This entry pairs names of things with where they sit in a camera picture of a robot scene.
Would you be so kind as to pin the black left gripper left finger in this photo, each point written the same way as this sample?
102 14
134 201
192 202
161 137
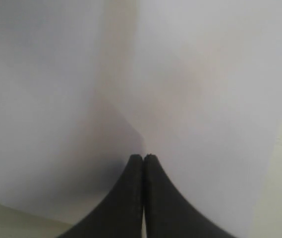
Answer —
119 215

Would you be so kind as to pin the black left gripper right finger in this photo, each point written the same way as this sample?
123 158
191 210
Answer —
167 213

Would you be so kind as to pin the white paper sheet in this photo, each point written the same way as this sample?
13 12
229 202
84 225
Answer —
86 83

